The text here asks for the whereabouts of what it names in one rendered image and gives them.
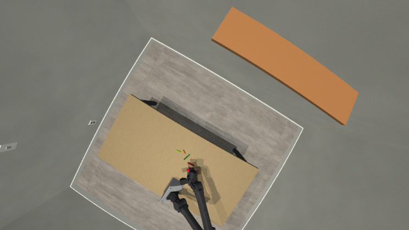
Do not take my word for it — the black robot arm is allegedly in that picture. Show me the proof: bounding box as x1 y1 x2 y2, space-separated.
166 169 215 230

